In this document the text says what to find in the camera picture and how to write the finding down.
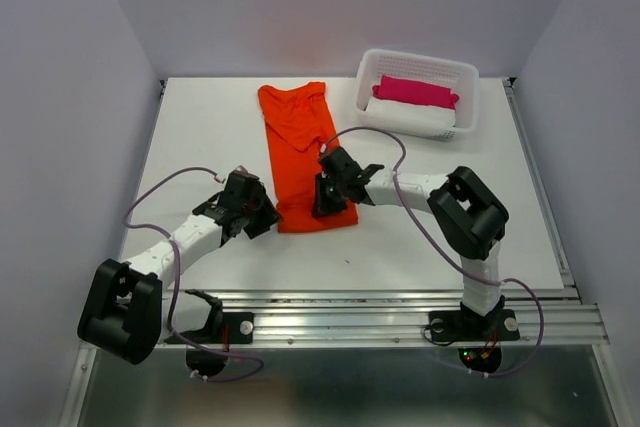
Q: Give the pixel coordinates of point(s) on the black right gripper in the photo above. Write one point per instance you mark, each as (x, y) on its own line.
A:
(321, 204)

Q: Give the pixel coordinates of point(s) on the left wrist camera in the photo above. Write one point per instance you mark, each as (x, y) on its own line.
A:
(242, 191)

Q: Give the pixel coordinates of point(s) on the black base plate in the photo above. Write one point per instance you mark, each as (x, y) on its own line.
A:
(449, 326)
(240, 329)

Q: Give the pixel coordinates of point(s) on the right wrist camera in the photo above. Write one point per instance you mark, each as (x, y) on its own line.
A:
(336, 163)

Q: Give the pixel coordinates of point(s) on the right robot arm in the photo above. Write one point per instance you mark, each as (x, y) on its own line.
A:
(468, 214)

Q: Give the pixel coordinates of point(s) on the orange t shirt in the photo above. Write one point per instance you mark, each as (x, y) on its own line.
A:
(297, 123)

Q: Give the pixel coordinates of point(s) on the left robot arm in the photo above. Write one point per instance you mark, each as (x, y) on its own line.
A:
(126, 312)

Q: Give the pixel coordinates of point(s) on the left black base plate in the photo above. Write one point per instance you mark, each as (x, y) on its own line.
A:
(240, 329)

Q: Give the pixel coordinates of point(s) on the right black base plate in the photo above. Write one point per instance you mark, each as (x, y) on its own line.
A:
(449, 326)

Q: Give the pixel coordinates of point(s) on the pink rolled t shirt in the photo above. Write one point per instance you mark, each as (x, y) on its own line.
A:
(414, 92)

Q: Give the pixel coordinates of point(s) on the white plastic basket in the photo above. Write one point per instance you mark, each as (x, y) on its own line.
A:
(462, 78)

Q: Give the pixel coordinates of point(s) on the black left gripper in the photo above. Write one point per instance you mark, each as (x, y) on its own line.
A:
(269, 216)

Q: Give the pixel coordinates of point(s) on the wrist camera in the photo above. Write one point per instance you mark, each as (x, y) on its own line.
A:
(242, 191)
(336, 163)

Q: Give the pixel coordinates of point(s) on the white rolled t shirt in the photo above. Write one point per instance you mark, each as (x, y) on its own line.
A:
(434, 115)

